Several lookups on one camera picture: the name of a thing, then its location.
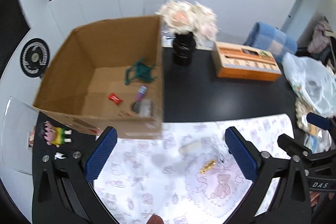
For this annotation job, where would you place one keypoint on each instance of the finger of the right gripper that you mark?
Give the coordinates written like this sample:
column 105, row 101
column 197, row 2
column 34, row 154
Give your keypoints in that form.
column 319, row 121
column 295, row 149

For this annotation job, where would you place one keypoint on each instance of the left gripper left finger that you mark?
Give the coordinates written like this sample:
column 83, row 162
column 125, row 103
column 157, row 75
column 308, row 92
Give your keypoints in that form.
column 99, row 153

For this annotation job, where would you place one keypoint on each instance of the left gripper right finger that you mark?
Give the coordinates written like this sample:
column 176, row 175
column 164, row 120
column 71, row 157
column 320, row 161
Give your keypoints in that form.
column 244, row 152

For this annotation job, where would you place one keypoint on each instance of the red candy wrapper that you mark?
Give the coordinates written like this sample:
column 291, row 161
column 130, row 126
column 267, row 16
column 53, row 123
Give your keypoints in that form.
column 114, row 98

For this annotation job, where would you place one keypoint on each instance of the small blue purple bottle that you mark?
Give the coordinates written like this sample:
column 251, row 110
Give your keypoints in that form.
column 141, row 93

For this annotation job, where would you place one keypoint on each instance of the person's left hand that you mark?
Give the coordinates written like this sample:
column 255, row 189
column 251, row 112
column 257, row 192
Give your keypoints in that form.
column 155, row 219

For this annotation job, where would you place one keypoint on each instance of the snack packet pile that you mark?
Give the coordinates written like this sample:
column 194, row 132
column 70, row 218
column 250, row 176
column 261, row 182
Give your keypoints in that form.
column 316, row 139

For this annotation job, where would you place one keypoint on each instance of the small white toy car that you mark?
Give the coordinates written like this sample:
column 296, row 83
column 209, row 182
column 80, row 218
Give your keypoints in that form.
column 59, row 156

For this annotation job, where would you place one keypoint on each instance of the white plastic bag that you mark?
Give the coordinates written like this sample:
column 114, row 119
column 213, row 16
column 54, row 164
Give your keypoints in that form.
column 312, row 82

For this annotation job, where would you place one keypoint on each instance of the gold binder clip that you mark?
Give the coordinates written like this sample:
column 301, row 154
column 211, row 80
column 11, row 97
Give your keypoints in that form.
column 208, row 166

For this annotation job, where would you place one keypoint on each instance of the cartoon boy figurine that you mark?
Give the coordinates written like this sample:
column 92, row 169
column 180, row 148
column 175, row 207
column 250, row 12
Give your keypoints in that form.
column 53, row 135

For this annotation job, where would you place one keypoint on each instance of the pink patterned table mat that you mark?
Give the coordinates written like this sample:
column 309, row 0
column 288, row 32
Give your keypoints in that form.
column 146, row 177

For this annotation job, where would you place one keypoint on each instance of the red snack bag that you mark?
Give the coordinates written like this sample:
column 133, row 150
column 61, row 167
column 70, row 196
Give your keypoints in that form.
column 31, row 138

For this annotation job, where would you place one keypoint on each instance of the pink clothes pile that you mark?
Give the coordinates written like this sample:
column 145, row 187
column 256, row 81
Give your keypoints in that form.
column 321, row 37

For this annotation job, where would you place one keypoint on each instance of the clear chair at left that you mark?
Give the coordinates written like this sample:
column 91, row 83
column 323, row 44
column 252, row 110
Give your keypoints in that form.
column 18, row 121

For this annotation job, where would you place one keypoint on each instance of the brown cardboard box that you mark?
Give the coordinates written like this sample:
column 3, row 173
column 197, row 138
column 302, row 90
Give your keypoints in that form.
column 91, row 64

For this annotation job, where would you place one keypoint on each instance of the orange tissue box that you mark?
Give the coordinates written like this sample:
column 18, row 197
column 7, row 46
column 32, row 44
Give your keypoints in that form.
column 233, row 61

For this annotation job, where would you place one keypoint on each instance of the blue checked blanket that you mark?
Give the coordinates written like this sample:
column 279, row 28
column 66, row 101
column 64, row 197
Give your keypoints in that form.
column 265, row 37

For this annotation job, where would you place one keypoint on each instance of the green toy chair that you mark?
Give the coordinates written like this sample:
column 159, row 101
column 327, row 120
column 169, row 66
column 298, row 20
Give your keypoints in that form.
column 139, row 70

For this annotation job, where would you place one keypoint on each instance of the black desk fan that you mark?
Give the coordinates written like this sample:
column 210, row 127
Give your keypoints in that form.
column 35, row 57

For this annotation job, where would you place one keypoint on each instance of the black vase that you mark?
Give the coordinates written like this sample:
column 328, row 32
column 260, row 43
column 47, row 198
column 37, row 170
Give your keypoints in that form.
column 183, row 48

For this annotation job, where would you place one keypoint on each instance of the pink rose bouquet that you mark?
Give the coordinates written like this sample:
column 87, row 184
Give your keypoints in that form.
column 182, row 17

